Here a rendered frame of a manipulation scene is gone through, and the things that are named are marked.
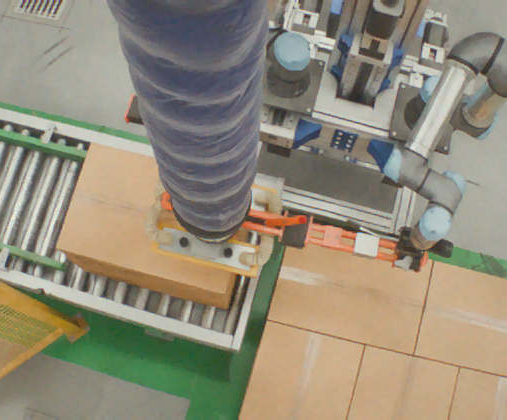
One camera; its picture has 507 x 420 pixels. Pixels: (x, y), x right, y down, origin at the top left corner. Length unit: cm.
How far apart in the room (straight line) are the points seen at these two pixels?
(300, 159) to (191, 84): 215
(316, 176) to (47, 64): 160
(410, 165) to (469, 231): 172
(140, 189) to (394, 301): 108
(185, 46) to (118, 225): 144
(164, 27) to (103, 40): 285
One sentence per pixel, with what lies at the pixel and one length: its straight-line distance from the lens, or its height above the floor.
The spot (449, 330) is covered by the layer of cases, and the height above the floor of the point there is 54.
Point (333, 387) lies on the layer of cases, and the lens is 257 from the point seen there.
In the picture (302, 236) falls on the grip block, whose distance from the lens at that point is 193.
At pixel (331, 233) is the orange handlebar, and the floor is 122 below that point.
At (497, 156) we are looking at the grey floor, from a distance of 358.
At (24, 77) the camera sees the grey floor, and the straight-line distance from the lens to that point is 370.
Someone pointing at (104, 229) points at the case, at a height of 95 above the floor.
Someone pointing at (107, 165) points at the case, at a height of 95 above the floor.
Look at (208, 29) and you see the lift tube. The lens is 85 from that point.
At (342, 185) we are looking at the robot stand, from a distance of 307.
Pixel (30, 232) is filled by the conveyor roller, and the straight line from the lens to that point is 276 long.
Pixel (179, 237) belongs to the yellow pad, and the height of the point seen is 110.
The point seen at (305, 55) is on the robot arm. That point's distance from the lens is 212.
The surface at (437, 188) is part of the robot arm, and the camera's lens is 171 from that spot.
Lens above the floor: 309
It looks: 73 degrees down
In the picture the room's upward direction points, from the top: 2 degrees clockwise
